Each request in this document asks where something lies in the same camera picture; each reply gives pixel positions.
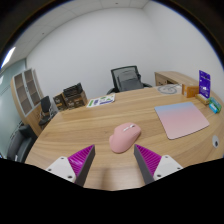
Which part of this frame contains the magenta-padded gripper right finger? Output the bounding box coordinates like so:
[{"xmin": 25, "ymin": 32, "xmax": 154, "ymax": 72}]
[{"xmin": 133, "ymin": 143, "xmax": 184, "ymax": 185}]

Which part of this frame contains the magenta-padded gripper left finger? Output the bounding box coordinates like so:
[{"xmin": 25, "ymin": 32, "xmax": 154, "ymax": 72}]
[{"xmin": 45, "ymin": 144, "xmax": 96, "ymax": 188}]

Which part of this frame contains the pink computer mouse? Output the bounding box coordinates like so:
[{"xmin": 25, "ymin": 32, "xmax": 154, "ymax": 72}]
[{"xmin": 108, "ymin": 121, "xmax": 142, "ymax": 154}]

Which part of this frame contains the pink and blue mouse pad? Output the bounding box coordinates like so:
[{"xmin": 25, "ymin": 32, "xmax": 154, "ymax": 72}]
[{"xmin": 154, "ymin": 101, "xmax": 211, "ymax": 141}]

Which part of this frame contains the black padded chair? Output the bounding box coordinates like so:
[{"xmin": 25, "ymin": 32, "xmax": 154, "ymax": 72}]
[{"xmin": 6, "ymin": 123, "xmax": 38, "ymax": 163}]

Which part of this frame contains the small black chair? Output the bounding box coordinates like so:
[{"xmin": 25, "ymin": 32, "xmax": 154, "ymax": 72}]
[{"xmin": 38, "ymin": 95, "xmax": 58, "ymax": 127}]

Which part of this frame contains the wooden shelf unit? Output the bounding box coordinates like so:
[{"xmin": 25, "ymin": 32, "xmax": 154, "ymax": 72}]
[{"xmin": 9, "ymin": 68, "xmax": 46, "ymax": 137}]

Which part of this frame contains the brown cardboard box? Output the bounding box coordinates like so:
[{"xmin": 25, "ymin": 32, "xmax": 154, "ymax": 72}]
[{"xmin": 52, "ymin": 89, "xmax": 89, "ymax": 112}]

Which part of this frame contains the small blue box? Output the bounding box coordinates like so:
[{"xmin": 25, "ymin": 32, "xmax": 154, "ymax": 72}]
[{"xmin": 208, "ymin": 102, "xmax": 219, "ymax": 114}]

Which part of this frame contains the small tan box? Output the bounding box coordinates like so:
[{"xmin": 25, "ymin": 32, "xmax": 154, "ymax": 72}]
[{"xmin": 195, "ymin": 93, "xmax": 211, "ymax": 106}]

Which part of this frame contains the clear sheet with grey swirl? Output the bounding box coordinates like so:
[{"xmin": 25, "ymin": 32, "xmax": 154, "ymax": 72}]
[{"xmin": 156, "ymin": 83, "xmax": 184, "ymax": 96}]

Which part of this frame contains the white green purple leaflet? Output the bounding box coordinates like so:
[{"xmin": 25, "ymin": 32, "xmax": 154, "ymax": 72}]
[{"xmin": 86, "ymin": 93, "xmax": 116, "ymax": 109}]

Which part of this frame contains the orange cardboard box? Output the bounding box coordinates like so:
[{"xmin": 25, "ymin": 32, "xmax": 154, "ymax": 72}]
[{"xmin": 181, "ymin": 83, "xmax": 200, "ymax": 99}]

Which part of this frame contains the green box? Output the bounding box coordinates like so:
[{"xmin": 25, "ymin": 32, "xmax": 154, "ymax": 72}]
[{"xmin": 209, "ymin": 96, "xmax": 223, "ymax": 113}]

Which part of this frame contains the wooden side desk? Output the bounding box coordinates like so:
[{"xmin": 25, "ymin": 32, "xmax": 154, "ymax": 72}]
[{"xmin": 153, "ymin": 70, "xmax": 201, "ymax": 88}]

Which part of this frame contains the purple product card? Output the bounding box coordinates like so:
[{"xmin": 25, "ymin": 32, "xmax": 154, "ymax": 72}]
[{"xmin": 198, "ymin": 69, "xmax": 212, "ymax": 100}]

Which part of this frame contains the grey backpack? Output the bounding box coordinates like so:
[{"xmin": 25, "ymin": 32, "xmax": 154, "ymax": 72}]
[{"xmin": 115, "ymin": 70, "xmax": 144, "ymax": 93}]

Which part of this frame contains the black mesh office chair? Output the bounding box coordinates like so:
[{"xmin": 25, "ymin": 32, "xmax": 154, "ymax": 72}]
[{"xmin": 106, "ymin": 65, "xmax": 153, "ymax": 95}]

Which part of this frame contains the ceiling light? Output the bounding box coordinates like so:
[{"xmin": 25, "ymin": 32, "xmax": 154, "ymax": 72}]
[{"xmin": 0, "ymin": 46, "xmax": 17, "ymax": 69}]

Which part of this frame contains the white round cable grommet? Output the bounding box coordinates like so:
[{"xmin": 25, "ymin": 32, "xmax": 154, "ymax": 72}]
[{"xmin": 212, "ymin": 134, "xmax": 221, "ymax": 149}]

